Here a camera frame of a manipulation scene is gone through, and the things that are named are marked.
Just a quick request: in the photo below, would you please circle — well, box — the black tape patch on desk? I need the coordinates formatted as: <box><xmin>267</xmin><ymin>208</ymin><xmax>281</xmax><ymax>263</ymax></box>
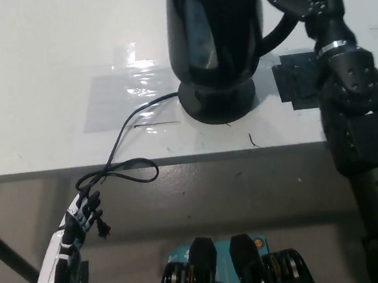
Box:
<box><xmin>270</xmin><ymin>50</ymin><xmax>326</xmax><ymax>113</ymax></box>

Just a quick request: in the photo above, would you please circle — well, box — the left white and black hand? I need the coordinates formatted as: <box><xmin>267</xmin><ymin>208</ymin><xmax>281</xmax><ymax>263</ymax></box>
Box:
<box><xmin>22</xmin><ymin>189</ymin><xmax>112</xmax><ymax>283</ymax></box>

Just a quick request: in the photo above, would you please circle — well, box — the black power cord with plug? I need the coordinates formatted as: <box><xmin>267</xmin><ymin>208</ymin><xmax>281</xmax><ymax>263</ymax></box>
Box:
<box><xmin>66</xmin><ymin>92</ymin><xmax>197</xmax><ymax>242</ymax></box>

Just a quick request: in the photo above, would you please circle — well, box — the black electric kettle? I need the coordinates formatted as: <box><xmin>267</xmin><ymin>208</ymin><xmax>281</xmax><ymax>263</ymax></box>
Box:
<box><xmin>162</xmin><ymin>0</ymin><xmax>307</xmax><ymax>95</ymax></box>

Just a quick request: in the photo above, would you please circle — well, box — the black table leg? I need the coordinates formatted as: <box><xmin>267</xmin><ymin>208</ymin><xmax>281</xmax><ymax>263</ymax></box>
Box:
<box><xmin>0</xmin><ymin>211</ymin><xmax>40</xmax><ymax>278</ymax></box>

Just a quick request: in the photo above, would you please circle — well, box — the small black floor tape square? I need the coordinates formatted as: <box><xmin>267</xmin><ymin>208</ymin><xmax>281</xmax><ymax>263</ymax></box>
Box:
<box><xmin>71</xmin><ymin>260</ymin><xmax>92</xmax><ymax>283</ymax></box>

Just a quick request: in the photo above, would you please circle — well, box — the black and teal robot body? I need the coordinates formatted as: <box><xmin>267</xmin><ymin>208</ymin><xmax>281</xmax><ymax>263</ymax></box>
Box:
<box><xmin>146</xmin><ymin>223</ymin><xmax>320</xmax><ymax>283</ymax></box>

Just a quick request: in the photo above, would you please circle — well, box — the round black kettle base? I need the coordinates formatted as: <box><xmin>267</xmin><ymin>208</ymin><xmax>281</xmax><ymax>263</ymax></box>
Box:
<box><xmin>175</xmin><ymin>72</ymin><xmax>261</xmax><ymax>129</ymax></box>

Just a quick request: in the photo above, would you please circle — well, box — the grey sheet under clear tape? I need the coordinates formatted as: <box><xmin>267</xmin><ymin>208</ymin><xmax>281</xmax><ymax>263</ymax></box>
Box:
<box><xmin>74</xmin><ymin>38</ymin><xmax>184</xmax><ymax>135</ymax></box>

